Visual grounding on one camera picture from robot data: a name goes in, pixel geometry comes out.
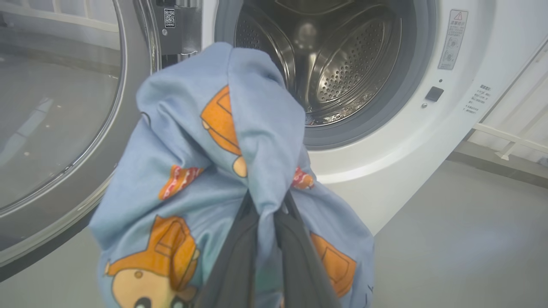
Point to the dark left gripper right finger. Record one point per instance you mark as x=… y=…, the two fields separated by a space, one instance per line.
x=299 y=269

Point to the small printed text sticker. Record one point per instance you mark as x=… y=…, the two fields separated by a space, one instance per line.
x=477 y=99

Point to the blue cartoon print garment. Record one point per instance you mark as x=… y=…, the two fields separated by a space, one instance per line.
x=180 y=128

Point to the stainless steel washer drum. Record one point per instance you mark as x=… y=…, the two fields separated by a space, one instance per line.
x=351 y=64

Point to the black door latch socket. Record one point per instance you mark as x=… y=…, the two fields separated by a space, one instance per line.
x=434 y=93

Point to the grey warning label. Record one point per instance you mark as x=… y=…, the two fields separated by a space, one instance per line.
x=453 y=40

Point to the metal door hinge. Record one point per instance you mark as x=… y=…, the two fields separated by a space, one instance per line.
x=188 y=25

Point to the white QR code sticker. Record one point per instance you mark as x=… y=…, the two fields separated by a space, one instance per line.
x=169 y=18

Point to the black glass washing machine door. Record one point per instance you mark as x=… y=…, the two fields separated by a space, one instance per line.
x=132 y=51

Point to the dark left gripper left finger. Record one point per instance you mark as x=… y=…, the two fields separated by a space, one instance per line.
x=233 y=273

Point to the white front-load washing machine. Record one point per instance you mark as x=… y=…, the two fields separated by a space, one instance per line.
x=428 y=149

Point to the grey rubber door gasket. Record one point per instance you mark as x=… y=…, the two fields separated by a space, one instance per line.
x=411 y=85

